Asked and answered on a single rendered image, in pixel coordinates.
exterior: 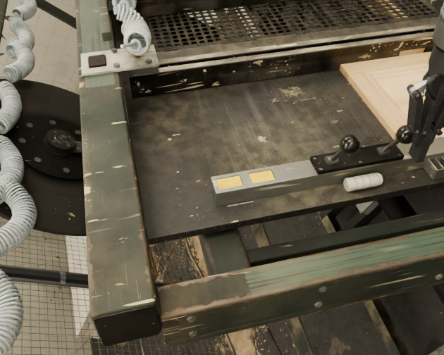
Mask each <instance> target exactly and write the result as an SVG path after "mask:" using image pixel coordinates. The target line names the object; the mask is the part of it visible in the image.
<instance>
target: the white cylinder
mask: <svg viewBox="0 0 444 355"><path fill-rule="evenodd" d="M382 183H383V177H382V175H381V174H379V173H370V174H366V175H359V176H354V177H348V178H345V179H344V181H343V184H344V188H345V190H346V191H347V192H351V191H355V190H358V189H366V188H370V187H377V186H378V185H381V184H382Z"/></svg>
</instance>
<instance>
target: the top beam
mask: <svg viewBox="0 0 444 355"><path fill-rule="evenodd" d="M75 12H76V28H77V43H78V73H79V88H80V118H81V133H82V163H83V178H84V194H85V223H86V239H87V268H88V284H89V299H90V317H91V319H92V322H93V324H94V327H95V329H96V331H97V334H98V336H99V339H100V341H101V343H102V344H103V345H104V346H110V345H113V344H119V343H122V342H128V341H131V340H137V339H141V338H144V337H150V336H153V335H157V334H159V333H160V332H161V321H160V317H159V310H158V306H157V301H156V292H155V284H154V276H153V272H152V264H151V259H150V254H149V246H148V241H147V233H146V228H145V224H144V216H143V211H142V202H141V198H140V190H139V185H138V181H137V172H136V167H135V160H134V155H133V150H132V142H131V137H130V129H129V125H128V116H127V111H126V106H125V99H124V94H123V86H122V81H121V73H120V72H114V73H105V74H100V75H88V76H82V67H81V54H85V53H89V52H96V51H108V50H111V49H112V48H116V43H115V38H114V33H113V25H112V20H111V14H109V20H110V24H111V33H112V37H113V40H110V41H103V38H102V34H101V24H100V18H99V7H98V1H97V0H75Z"/></svg>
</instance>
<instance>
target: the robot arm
mask: <svg viewBox="0 0 444 355"><path fill-rule="evenodd" d="M433 42H434V43H435V44H434V46H433V49H432V52H431V55H430V58H429V60H428V71H427V73H426V74H425V75H424V76H423V79H422V82H420V83H419V84H417V85H415V86H414V85H413V84H410V85H408V86H407V91H408V93H409V107H408V116H407V126H408V127H409V129H410V130H411V131H412V132H413V133H414V134H413V137H412V140H411V142H412V145H411V147H410V150H409V155H410V156H411V157H412V158H413V160H414V161H415V162H416V163H419V162H424V159H425V157H426V154H427V152H428V149H429V147H430V145H431V144H432V143H433V141H434V139H435V137H436V135H438V136H439V135H442V134H443V132H442V131H441V129H442V128H444V3H443V6H442V8H441V10H440V15H439V18H438V22H437V23H436V27H435V30H434V32H433ZM425 89H426V91H425V94H424V90H425ZM423 97H425V99H424V101H423Z"/></svg>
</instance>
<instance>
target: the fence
mask: <svg viewBox="0 0 444 355"><path fill-rule="evenodd" d="M411 145H412V143H410V144H397V147H398V148H399V149H400V151H401V152H402V153H403V154H404V158H403V159H402V160H398V161H391V162H386V163H379V164H375V165H370V166H363V167H359V168H352V169H347V170H340V171H336V172H332V173H324V174H320V175H318V174H317V172H316V171H315V169H314V167H313V165H312V163H311V161H310V160H306V161H298V162H294V163H286V164H282V165H278V166H270V167H266V168H258V169H254V170H246V171H242V172H238V173H230V174H226V175H218V176H214V177H211V192H212V194H213V197H214V201H215V204H216V206H222V205H226V204H233V203H238V202H241V201H249V200H253V199H260V198H264V197H271V196H275V195H279V194H286V193H291V192H297V191H302V190H306V189H313V188H317V187H324V186H328V185H335V184H339V183H343V181H344V179H345V178H350V177H354V176H359V175H366V174H370V173H379V174H381V175H388V174H392V173H399V172H403V171H408V170H414V169H419V168H423V167H424V166H425V163H426V161H427V159H428V158H435V157H439V156H444V136H442V137H435V139H434V141H433V143H432V144H431V145H430V147H429V149H428V152H427V154H426V157H425V159H424V162H419V163H416V162H415V161H414V160H413V158H412V157H411V156H410V155H409V150H410V147H411ZM267 170H271V172H272V173H273V176H274V177H275V180H269V181H265V182H258V183H254V184H252V181H251V180H250V177H249V174H250V173H258V172H262V171H267ZM235 176H240V179H241V181H242V184H243V185H242V186H238V187H231V188H226V189H219V188H218V184H217V181H216V180H218V179H223V178H230V177H235Z"/></svg>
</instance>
